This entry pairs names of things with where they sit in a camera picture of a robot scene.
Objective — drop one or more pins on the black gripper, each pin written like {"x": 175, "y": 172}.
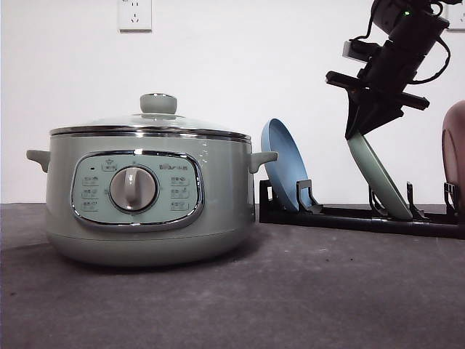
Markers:
{"x": 387, "y": 72}

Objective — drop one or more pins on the green plate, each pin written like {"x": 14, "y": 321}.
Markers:
{"x": 382, "y": 184}

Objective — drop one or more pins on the glass steamer lid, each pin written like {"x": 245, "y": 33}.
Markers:
{"x": 158, "y": 116}

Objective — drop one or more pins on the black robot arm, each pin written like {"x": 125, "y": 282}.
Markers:
{"x": 408, "y": 22}

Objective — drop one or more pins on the pink plate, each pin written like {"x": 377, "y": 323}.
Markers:
{"x": 453, "y": 151}

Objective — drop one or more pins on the blue plate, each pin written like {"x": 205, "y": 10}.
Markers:
{"x": 290, "y": 166}

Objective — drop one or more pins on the black plate rack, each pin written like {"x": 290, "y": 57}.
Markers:
{"x": 310, "y": 214}

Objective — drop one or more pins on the green electric steamer pot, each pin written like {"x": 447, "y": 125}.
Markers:
{"x": 148, "y": 196}

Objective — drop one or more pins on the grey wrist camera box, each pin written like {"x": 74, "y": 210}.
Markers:
{"x": 350, "y": 53}

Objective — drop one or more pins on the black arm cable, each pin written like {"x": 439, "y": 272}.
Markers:
{"x": 447, "y": 48}

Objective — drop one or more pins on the white wall socket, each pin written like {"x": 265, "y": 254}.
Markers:
{"x": 134, "y": 16}
{"x": 455, "y": 14}

